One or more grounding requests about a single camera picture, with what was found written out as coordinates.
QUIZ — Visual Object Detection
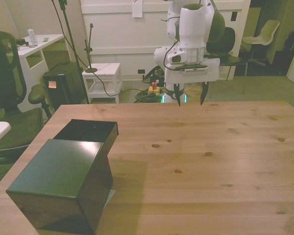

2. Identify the tall black tripod stand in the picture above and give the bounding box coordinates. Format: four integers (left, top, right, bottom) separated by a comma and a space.
49, 0, 91, 104

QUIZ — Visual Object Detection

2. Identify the black computer tower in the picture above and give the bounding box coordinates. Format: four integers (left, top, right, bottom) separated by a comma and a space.
42, 62, 89, 111

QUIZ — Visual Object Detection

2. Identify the clear plastic water bottle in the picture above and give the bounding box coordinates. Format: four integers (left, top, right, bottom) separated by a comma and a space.
26, 25, 38, 47

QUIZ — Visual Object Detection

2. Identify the coiled cable bundle on floor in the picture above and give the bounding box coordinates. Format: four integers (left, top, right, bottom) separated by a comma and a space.
133, 65, 166, 104

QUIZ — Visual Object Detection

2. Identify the black cable hanging from tripod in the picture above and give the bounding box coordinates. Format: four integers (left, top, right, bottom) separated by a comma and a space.
50, 0, 147, 97

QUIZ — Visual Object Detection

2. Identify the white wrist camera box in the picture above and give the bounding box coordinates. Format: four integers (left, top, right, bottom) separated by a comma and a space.
167, 50, 187, 65

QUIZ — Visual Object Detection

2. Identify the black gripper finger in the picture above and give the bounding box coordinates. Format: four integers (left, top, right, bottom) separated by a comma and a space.
199, 82, 211, 106
174, 83, 185, 108

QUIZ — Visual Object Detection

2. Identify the black mesh office chair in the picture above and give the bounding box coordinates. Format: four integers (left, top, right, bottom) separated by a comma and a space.
0, 25, 52, 177

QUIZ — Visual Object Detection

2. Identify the black drawer cabinet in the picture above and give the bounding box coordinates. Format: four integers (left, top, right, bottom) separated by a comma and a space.
5, 139, 114, 235

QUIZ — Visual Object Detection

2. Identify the yellow red emergency stop button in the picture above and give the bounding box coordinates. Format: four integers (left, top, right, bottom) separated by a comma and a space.
147, 82, 161, 95

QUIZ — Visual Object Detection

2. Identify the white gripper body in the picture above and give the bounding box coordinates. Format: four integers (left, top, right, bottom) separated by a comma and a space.
164, 58, 221, 85

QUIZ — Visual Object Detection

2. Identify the white paper on wall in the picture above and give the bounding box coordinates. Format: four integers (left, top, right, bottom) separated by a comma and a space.
132, 0, 144, 18

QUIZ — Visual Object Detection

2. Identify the black plastic chair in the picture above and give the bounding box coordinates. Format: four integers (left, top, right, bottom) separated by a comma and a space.
205, 26, 249, 94

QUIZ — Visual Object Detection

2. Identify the white paper sheet under cabinet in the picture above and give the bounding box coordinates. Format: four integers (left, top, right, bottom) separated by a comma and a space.
103, 189, 117, 209

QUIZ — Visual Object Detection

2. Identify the white side table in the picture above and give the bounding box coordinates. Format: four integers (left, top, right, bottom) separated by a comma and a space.
81, 62, 124, 104

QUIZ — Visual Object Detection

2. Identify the white shell chair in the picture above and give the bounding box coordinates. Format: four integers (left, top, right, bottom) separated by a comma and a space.
242, 20, 281, 67

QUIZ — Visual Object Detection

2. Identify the short black round-base stand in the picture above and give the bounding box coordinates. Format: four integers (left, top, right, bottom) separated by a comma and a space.
84, 23, 99, 74

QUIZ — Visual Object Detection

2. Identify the black bag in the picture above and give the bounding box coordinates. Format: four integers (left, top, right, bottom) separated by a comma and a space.
275, 30, 294, 77

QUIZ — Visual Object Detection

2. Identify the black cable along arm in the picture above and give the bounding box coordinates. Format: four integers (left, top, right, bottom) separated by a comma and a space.
162, 14, 181, 71

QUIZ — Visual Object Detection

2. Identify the white desk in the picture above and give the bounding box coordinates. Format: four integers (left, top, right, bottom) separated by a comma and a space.
15, 34, 73, 105

